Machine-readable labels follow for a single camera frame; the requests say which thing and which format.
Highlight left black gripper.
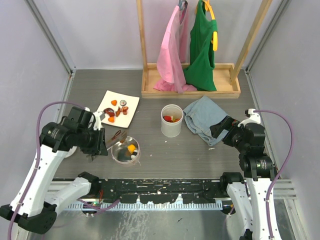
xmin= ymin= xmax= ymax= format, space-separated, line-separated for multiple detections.
xmin=76 ymin=126 xmax=107 ymax=155

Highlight wooden clothes rack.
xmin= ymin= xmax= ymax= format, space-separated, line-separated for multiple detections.
xmin=136 ymin=0 xmax=272 ymax=99

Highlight pink hanging shirt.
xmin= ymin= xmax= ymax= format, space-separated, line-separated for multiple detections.
xmin=153 ymin=6 xmax=197 ymax=94

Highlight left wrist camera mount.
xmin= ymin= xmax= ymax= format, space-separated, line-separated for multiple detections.
xmin=84 ymin=107 xmax=106 ymax=132

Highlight orange food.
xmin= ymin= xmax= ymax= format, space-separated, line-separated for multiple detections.
xmin=162 ymin=115 xmax=180 ymax=123

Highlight grey clothes hanger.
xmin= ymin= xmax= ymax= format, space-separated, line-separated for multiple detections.
xmin=177 ymin=0 xmax=188 ymax=11

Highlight flat metal inner lid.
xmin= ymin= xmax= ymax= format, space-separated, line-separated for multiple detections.
xmin=65 ymin=146 xmax=77 ymax=158

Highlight green hanging tank top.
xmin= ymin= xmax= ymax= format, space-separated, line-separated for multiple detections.
xmin=183 ymin=14 xmax=217 ymax=92

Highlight tall white cylinder container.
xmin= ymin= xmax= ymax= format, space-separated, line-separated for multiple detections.
xmin=160 ymin=104 xmax=184 ymax=138

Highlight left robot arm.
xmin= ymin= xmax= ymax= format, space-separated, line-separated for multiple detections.
xmin=0 ymin=106 xmax=108 ymax=235

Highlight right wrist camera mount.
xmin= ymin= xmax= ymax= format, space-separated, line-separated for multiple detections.
xmin=237 ymin=108 xmax=261 ymax=128

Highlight white square plate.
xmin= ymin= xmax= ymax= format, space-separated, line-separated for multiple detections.
xmin=97 ymin=90 xmax=140 ymax=129

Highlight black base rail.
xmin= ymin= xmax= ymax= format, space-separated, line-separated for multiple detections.
xmin=81 ymin=179 xmax=229 ymax=204

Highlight metal tongs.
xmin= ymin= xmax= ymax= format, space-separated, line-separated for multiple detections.
xmin=106 ymin=130 xmax=127 ymax=150

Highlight yellow clothes hanger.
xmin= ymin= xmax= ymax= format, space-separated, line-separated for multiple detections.
xmin=195 ymin=0 xmax=218 ymax=52

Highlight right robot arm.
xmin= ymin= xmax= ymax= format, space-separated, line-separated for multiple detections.
xmin=210 ymin=113 xmax=281 ymax=240

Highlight pink metal bowl container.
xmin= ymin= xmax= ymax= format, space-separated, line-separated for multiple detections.
xmin=110 ymin=136 xmax=141 ymax=167

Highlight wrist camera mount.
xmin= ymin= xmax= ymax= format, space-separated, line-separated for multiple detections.
xmin=84 ymin=107 xmax=106 ymax=132
xmin=237 ymin=108 xmax=261 ymax=128

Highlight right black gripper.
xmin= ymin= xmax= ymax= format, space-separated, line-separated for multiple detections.
xmin=210 ymin=114 xmax=248 ymax=152

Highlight blue denim shorts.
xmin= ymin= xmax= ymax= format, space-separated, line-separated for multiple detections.
xmin=183 ymin=96 xmax=228 ymax=147

